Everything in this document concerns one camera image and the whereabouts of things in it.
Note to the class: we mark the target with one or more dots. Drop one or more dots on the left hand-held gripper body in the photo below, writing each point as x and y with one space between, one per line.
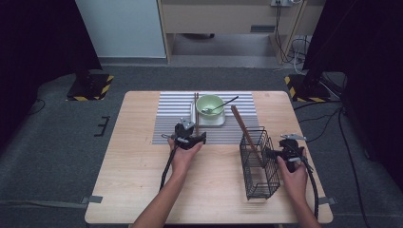
183 139

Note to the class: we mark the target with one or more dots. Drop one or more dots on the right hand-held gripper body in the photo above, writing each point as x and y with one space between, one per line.
290 152

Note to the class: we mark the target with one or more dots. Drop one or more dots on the brown wooden chopstick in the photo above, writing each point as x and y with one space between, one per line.
198 110
195 109

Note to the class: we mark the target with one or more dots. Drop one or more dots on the bundle of brown chopsticks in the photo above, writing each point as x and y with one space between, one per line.
242 125

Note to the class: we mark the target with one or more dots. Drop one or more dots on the person's left hand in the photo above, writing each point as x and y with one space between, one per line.
182 161

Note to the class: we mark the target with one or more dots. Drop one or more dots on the person's right hand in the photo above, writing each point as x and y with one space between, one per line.
297 183

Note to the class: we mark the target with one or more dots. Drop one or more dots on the white square plate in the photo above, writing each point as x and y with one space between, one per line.
212 123

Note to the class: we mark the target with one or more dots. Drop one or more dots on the grey striped placemat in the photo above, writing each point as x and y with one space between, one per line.
168 126

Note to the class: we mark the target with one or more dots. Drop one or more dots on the pale green bowl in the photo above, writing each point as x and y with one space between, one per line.
209 104

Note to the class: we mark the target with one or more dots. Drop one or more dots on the grey tape piece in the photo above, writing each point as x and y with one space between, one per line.
329 200
93 199

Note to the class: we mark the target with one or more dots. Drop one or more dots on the black stand with striped base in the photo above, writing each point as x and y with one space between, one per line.
90 88
305 90

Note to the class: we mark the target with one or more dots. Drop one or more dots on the light wooden desk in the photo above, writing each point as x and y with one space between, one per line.
221 19

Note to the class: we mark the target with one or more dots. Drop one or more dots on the black curtain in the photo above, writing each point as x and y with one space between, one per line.
364 47
38 47

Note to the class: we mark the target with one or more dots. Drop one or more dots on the grey power strip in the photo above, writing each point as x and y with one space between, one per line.
282 2

